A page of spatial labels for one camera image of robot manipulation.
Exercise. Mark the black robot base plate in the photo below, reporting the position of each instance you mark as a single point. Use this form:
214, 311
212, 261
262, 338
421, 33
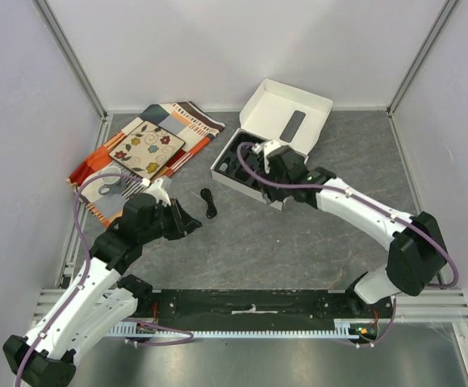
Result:
255, 310

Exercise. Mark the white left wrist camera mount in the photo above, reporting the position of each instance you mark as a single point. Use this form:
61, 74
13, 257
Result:
158, 189

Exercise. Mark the white slotted cable duct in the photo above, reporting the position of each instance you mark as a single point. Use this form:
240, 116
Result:
133, 330

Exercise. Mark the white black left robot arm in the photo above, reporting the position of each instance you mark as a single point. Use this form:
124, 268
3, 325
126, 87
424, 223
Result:
100, 296

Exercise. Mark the grey ceramic mug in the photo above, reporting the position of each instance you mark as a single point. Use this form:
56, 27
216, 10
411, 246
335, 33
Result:
112, 181

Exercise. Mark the floral square plate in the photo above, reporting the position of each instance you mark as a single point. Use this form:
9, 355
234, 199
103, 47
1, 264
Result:
147, 149

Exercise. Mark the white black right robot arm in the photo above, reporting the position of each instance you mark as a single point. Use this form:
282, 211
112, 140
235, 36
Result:
414, 244

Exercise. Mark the black plastic tray insert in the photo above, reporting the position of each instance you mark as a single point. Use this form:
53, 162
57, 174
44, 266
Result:
245, 169

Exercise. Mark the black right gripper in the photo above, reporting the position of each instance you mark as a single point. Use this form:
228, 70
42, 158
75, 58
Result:
269, 166

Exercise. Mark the white cardboard clipper box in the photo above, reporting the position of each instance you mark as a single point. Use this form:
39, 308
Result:
270, 107

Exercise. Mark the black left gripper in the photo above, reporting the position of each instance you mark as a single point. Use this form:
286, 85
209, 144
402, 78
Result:
183, 222

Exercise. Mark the colourful patchwork cloth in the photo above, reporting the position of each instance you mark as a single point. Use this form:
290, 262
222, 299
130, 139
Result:
183, 119

